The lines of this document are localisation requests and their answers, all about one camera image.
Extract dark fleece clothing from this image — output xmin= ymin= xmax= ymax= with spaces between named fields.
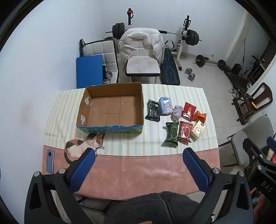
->
xmin=104 ymin=191 xmax=200 ymax=224

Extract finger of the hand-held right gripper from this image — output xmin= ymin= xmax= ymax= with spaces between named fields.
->
xmin=243 ymin=138 xmax=267 ymax=164
xmin=267 ymin=136 xmax=276 ymax=151

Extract red snack packet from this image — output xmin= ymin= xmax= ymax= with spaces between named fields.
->
xmin=177 ymin=121 xmax=194 ymax=142

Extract white puffer jacket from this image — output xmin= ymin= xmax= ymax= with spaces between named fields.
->
xmin=118 ymin=28 xmax=165 ymax=71

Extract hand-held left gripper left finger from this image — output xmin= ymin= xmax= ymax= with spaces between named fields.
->
xmin=25 ymin=148 xmax=96 ymax=224

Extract cardboard box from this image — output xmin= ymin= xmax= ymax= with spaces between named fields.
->
xmin=76 ymin=82 xmax=144 ymax=134

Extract blue smartphone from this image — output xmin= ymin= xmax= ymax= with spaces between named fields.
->
xmin=47 ymin=149 xmax=55 ymax=174

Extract grey folding chair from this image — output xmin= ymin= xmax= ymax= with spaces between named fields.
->
xmin=220 ymin=115 xmax=275 ymax=167

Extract white quilted chair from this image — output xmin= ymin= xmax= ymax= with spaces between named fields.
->
xmin=83 ymin=39 xmax=119 ymax=84

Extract blue tissue pack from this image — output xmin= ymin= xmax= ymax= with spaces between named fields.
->
xmin=159 ymin=97 xmax=173 ymax=115

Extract blue foam board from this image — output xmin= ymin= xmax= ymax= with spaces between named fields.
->
xmin=75 ymin=55 xmax=103 ymax=89

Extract white barbell rack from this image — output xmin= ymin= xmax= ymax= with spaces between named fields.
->
xmin=126 ymin=8 xmax=192 ymax=63

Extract striped pink tablecloth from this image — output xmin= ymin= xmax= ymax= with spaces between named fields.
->
xmin=44 ymin=83 xmax=220 ymax=202

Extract barbell with black plates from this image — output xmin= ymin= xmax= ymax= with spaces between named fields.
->
xmin=106 ymin=23 xmax=203 ymax=47

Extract orange snack packet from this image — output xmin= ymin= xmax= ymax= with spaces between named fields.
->
xmin=193 ymin=110 xmax=207 ymax=125

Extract grey cloth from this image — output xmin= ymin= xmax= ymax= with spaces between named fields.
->
xmin=171 ymin=105 xmax=184 ymax=124

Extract small floor barbell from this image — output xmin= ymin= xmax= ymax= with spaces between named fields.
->
xmin=194 ymin=55 xmax=227 ymax=70

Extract dark exercise bench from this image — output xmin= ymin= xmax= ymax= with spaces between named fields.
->
xmin=224 ymin=69 xmax=253 ymax=89

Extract yellow tissue pack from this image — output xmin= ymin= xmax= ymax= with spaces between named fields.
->
xmin=190 ymin=120 xmax=206 ymax=139

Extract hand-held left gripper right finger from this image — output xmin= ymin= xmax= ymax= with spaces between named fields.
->
xmin=183 ymin=147 xmax=254 ymax=224

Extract white padded chair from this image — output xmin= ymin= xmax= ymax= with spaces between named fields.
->
xmin=118 ymin=28 xmax=164 ymax=83

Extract dark wooden chair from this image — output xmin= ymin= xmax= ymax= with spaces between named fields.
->
xmin=231 ymin=82 xmax=273 ymax=125

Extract black weight bench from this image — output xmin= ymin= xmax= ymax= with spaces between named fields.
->
xmin=161 ymin=40 xmax=181 ymax=85

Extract black snack packet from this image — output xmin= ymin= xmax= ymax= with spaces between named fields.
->
xmin=145 ymin=99 xmax=160 ymax=122

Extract green snack packet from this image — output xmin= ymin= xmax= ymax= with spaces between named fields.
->
xmin=163 ymin=122 xmax=179 ymax=146

